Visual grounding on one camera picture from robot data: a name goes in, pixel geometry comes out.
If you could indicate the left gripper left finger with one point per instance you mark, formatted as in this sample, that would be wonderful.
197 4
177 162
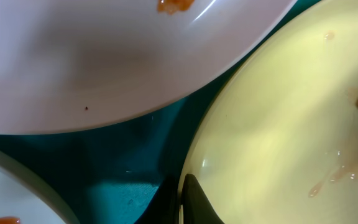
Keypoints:
163 207

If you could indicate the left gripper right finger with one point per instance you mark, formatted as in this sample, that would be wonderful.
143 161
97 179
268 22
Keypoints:
196 206

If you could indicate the yellow-green rimmed plate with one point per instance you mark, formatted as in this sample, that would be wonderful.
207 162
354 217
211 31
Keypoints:
279 144

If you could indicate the white plate top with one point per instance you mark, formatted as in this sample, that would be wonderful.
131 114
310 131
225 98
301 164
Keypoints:
73 65

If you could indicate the white plate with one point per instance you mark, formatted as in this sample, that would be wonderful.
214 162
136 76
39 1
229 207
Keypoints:
73 65
27 198

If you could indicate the teal plastic tray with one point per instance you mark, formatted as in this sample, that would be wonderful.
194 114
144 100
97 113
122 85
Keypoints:
109 174

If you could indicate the white plate bottom left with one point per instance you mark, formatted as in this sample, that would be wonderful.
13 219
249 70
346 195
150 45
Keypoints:
27 198

